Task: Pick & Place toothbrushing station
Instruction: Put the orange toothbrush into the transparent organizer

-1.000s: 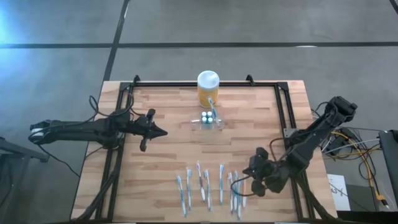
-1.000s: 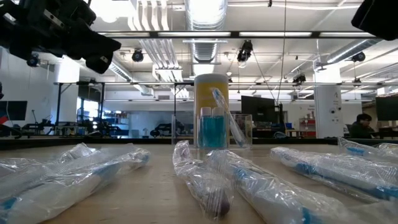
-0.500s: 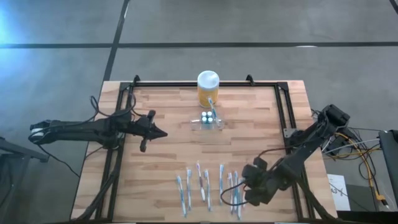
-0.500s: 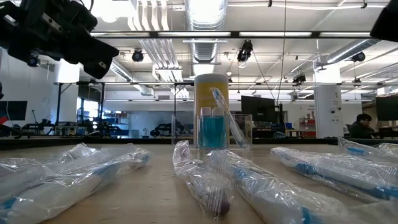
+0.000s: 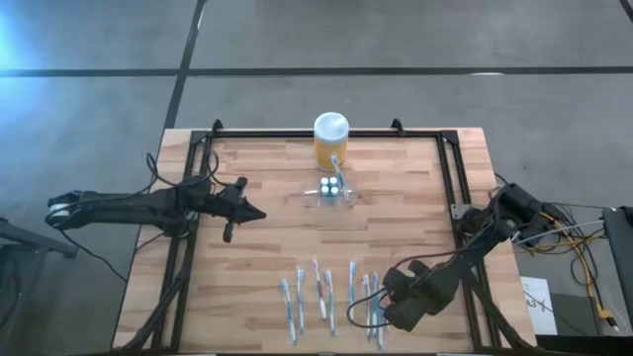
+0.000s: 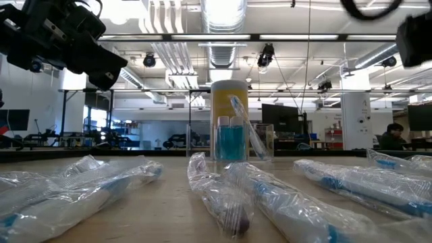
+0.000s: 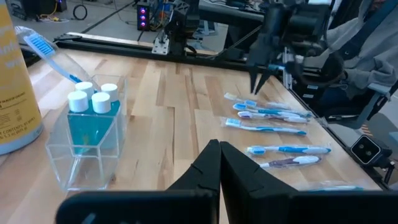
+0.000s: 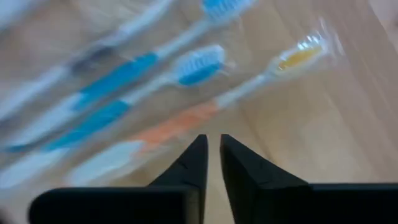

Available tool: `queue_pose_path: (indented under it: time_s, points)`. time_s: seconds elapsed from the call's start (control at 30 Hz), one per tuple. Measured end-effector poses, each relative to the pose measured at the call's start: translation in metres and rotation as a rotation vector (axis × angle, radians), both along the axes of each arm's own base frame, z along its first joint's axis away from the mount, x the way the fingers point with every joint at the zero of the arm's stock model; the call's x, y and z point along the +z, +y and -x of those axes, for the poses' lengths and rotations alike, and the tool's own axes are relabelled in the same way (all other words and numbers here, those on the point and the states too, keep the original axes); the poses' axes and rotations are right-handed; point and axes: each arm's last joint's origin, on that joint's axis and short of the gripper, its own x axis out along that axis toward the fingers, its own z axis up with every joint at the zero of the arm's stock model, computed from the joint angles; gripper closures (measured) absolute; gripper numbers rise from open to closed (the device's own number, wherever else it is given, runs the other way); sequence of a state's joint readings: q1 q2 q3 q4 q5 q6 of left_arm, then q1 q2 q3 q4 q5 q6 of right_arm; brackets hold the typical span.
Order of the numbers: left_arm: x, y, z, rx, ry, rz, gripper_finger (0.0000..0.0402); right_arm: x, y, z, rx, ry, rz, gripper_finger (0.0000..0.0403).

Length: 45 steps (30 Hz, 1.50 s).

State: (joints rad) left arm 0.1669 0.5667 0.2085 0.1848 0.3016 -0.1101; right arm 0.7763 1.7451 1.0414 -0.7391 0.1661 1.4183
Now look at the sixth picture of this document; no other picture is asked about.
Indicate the clear acrylic organizer box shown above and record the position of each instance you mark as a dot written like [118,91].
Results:
[199,141]

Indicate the small red storage shelf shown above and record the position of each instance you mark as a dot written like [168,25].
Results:
[333,135]

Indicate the purple toothbrush in clear wrapper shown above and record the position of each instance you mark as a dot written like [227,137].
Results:
[219,199]

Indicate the black background monitor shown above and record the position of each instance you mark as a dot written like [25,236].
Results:
[420,116]
[17,118]
[280,118]

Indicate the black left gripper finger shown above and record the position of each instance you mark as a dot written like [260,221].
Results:
[121,67]
[98,64]

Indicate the black overhead light rail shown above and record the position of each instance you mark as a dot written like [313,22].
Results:
[254,38]

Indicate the person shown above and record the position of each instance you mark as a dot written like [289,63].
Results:
[391,140]

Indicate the black background workstation frame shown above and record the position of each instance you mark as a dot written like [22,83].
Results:
[64,111]

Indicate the black aluminium table frame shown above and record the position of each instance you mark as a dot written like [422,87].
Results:
[101,153]

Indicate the black ceiling spotlight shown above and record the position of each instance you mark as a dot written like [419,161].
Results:
[389,61]
[36,67]
[149,60]
[266,55]
[325,86]

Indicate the yellow wipes canister white lid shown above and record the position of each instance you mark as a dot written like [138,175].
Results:
[222,98]

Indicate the blue toothbrush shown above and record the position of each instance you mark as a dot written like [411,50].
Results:
[354,184]
[388,162]
[81,165]
[111,189]
[287,209]
[251,131]

